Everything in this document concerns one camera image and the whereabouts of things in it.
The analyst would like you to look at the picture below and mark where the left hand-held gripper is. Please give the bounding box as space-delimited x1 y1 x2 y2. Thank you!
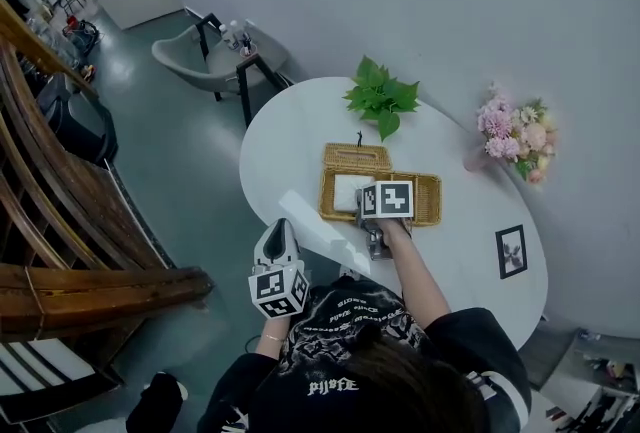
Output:
248 217 310 321

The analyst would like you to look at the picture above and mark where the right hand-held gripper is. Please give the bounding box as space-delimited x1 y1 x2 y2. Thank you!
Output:
354 180 416 263

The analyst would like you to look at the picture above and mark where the wicker basket tray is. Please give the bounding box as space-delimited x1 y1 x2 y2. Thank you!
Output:
318 130 444 226

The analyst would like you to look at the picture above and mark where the white cloth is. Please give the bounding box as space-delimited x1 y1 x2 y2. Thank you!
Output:
333 174 376 213

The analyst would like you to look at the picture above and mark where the person's left forearm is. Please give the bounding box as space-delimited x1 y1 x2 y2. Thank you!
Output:
254 313 292 358

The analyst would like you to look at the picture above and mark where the person's right forearm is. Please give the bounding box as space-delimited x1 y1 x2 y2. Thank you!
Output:
384 219 452 328

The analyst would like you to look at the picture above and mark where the pink vase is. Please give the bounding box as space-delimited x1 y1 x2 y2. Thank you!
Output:
462 144 494 174

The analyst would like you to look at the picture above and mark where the white curved table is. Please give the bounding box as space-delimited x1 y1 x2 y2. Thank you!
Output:
238 76 550 353

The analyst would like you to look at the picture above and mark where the green potted plant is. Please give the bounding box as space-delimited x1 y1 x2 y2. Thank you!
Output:
342 54 422 144

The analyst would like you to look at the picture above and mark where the person's black printed shirt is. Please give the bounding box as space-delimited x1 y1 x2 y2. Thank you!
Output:
197 276 533 433

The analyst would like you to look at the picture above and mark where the pink flower bouquet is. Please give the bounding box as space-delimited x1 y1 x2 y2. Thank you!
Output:
475 80 559 186

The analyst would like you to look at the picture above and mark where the person's black trouser leg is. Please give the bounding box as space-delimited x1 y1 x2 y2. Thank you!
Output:
124 370 191 433

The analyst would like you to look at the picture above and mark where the dark wooden stair railing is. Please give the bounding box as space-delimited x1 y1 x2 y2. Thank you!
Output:
0 0 217 372

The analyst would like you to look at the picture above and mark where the grey chair with black legs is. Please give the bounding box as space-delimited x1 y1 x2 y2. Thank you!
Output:
151 12 297 129

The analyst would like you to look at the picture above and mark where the black wheeled case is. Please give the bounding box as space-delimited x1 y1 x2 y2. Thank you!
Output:
34 74 120 168

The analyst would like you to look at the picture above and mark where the grey shelf unit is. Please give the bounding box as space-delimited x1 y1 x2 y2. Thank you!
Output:
519 320 640 433

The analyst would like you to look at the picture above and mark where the black and white stair step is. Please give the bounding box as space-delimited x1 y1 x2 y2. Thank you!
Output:
0 337 124 425

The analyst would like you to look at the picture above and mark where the black picture frame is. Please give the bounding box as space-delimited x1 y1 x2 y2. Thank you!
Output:
494 224 529 281

